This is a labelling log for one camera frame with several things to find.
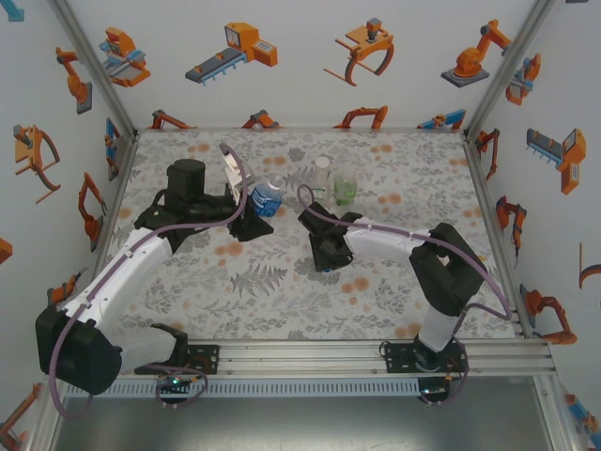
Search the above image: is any blue label plastic bottle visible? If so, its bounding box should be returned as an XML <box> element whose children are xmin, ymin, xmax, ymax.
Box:
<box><xmin>252</xmin><ymin>174</ymin><xmax>285</xmax><ymax>220</ymax></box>

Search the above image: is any clear cup with green liquid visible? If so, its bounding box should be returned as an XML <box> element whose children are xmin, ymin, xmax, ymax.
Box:
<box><xmin>331</xmin><ymin>168</ymin><xmax>359</xmax><ymax>207</ymax></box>

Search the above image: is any floral patterned table cover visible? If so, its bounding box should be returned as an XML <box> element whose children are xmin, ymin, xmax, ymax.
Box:
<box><xmin>91</xmin><ymin>129</ymin><xmax>534</xmax><ymax>342</ymax></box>

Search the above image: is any grey metal shelf plate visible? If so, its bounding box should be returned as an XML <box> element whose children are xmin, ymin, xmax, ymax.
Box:
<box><xmin>46</xmin><ymin>397</ymin><xmax>553</xmax><ymax>451</ymax></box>

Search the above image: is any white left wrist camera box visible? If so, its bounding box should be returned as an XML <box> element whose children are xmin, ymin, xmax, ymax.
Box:
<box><xmin>221</xmin><ymin>150</ymin><xmax>250</xmax><ymax>206</ymax></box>

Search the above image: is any aluminium frame side bar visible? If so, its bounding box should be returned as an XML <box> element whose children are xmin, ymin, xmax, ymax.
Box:
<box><xmin>88</xmin><ymin>131</ymin><xmax>142</xmax><ymax>283</ymax></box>
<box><xmin>462</xmin><ymin>131</ymin><xmax>534</xmax><ymax>339</ymax></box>

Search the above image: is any aluminium mounting rail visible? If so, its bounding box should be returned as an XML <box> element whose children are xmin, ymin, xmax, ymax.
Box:
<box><xmin>112</xmin><ymin>338</ymin><xmax>559</xmax><ymax>380</ymax></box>

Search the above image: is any aluminium frame cross bar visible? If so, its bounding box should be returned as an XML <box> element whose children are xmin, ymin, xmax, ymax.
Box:
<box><xmin>134</xmin><ymin>125</ymin><xmax>467</xmax><ymax>135</ymax></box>

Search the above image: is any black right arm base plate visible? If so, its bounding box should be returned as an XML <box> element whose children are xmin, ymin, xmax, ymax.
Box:
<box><xmin>378</xmin><ymin>341</ymin><xmax>424</xmax><ymax>375</ymax></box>

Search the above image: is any slotted grey cable duct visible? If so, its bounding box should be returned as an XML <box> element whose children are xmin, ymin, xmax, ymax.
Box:
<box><xmin>105</xmin><ymin>378</ymin><xmax>422</xmax><ymax>399</ymax></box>

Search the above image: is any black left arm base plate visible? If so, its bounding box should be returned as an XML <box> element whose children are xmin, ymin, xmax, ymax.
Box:
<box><xmin>185</xmin><ymin>344</ymin><xmax>222</xmax><ymax>376</ymax></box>

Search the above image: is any aluminium frame post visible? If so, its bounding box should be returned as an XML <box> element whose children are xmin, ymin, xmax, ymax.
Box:
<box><xmin>532</xmin><ymin>375</ymin><xmax>581</xmax><ymax>451</ymax></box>
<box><xmin>46</xmin><ymin>0</ymin><xmax>140</xmax><ymax>140</ymax></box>
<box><xmin>462</xmin><ymin>0</ymin><xmax>560</xmax><ymax>140</ymax></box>
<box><xmin>25</xmin><ymin>389</ymin><xmax>67</xmax><ymax>451</ymax></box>

